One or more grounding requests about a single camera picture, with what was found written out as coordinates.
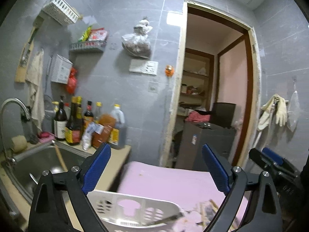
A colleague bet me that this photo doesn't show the white plastic utensil caddy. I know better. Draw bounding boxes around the white plastic utensil caddy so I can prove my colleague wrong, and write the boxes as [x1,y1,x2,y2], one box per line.
[87,190,184,232]

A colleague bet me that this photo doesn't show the wooden chopstick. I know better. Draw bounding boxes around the wooden chopstick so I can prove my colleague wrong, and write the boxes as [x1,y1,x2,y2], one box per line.
[54,144,68,172]

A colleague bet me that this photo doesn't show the silver spoon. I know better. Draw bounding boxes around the silver spoon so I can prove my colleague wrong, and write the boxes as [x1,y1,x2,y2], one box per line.
[145,212,184,226]

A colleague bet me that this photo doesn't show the stainless steel sink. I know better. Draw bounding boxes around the stainless steel sink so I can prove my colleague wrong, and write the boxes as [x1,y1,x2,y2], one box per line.
[1,141,90,204]

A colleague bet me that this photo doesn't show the hanging rubber gloves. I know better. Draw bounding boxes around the hanging rubber gloves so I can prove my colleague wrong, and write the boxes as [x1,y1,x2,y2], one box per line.
[257,94,288,131]

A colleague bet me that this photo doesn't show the chrome faucet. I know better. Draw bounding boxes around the chrome faucet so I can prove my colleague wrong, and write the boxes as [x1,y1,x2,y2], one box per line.
[1,97,31,166]

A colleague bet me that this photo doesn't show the pink floral table cloth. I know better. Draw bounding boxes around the pink floral table cloth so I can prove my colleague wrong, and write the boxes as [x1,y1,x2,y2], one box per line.
[117,161,249,232]

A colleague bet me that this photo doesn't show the soy sauce bottle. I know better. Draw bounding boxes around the soy sauce bottle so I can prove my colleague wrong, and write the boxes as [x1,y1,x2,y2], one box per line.
[65,96,82,146]

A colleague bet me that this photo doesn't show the dark wine bottle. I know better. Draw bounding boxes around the dark wine bottle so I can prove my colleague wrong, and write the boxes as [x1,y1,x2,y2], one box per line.
[53,96,68,141]

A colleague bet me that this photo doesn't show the dark cabinet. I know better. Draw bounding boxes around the dark cabinet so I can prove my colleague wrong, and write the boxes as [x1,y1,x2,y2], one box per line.
[174,121,237,171]

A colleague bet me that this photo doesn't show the large oil jug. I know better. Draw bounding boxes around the large oil jug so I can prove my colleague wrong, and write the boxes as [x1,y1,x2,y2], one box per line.
[108,104,127,149]

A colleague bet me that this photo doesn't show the small sauce bottle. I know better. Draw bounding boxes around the small sauce bottle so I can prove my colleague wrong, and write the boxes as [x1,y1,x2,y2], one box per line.
[83,101,94,131]

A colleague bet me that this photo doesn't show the orange spice bag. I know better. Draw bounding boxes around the orange spice bag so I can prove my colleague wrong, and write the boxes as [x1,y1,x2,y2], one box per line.
[92,114,116,149]

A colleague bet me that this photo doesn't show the red plastic bag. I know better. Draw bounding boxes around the red plastic bag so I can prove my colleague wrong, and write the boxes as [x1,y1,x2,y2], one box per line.
[66,68,77,95]

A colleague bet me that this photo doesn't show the wooden knife holder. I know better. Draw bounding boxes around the wooden knife holder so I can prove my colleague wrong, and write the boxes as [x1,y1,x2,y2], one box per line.
[15,16,44,83]

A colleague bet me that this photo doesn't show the hanging beige towel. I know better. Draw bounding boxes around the hanging beige towel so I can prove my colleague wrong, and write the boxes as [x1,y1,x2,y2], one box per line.
[26,49,45,132]

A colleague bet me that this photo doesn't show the hanging plastic bag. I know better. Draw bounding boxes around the hanging plastic bag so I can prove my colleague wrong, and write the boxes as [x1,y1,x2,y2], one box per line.
[121,17,153,59]

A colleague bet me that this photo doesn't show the grey wall shelf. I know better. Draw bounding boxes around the grey wall shelf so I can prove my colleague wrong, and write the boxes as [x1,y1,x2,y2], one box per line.
[69,40,107,53]

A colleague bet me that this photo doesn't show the white wall switch socket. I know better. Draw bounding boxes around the white wall switch socket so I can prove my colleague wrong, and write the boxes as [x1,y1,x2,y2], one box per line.
[129,59,158,75]

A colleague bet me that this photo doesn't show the white wall basket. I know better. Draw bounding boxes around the white wall basket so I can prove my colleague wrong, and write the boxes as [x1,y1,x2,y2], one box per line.
[42,0,80,26]

